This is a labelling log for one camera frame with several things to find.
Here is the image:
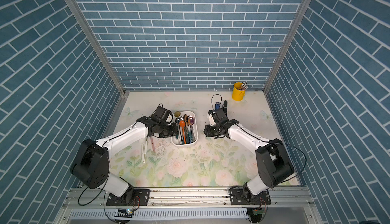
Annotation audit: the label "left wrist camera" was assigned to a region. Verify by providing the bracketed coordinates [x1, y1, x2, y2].
[150, 105, 173, 123]

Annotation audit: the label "rainbow iridescent spoon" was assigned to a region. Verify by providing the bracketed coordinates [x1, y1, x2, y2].
[187, 116, 196, 143]

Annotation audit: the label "white plastic spoon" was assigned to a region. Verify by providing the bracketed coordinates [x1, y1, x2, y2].
[141, 142, 147, 164]

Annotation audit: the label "pink handled spoon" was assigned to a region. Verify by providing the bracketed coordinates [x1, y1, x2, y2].
[150, 137, 156, 153]

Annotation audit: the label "white plastic storage box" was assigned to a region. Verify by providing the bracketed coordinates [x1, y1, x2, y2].
[171, 111, 199, 148]

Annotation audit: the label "pens in cup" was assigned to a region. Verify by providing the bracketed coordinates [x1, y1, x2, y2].
[239, 82, 248, 91]

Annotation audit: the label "black stapler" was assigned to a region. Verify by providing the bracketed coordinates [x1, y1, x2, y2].
[222, 100, 228, 115]

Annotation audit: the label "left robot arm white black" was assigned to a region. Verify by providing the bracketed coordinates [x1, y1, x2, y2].
[70, 116, 178, 203]

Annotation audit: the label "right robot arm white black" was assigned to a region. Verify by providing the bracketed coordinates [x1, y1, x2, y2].
[203, 108, 295, 198]

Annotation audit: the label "orange plastic spoon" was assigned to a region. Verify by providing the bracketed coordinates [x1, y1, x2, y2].
[179, 119, 186, 144]

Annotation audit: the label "yellow pen cup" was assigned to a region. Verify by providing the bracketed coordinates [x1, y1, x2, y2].
[232, 82, 246, 102]

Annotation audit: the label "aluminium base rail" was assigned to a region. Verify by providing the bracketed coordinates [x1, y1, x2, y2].
[62, 186, 315, 209]

